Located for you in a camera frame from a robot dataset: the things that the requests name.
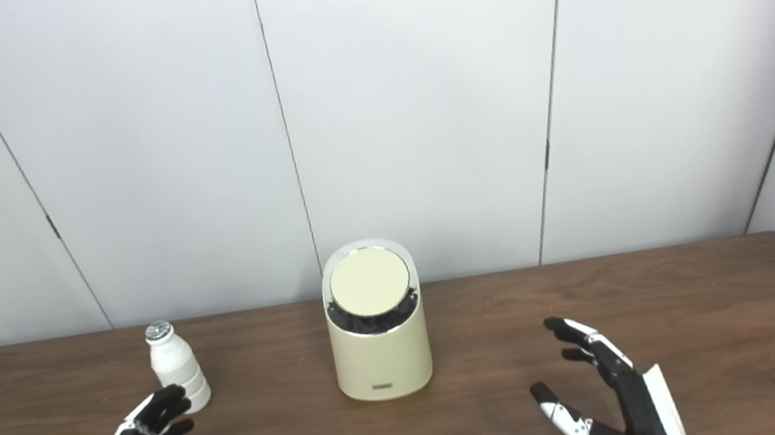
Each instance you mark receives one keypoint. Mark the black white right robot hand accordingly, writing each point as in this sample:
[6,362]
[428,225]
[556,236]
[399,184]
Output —
[629,387]

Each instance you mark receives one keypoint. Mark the small white plastic bottle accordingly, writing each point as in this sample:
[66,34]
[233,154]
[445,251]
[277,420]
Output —
[177,369]

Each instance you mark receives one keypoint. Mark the cream-colored bin body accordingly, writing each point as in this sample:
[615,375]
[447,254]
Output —
[382,360]

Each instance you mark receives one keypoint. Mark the round cream bin lid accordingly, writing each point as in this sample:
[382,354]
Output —
[370,281]

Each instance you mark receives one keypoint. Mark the black wall panel clip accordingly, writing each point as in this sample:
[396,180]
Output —
[547,155]
[54,228]

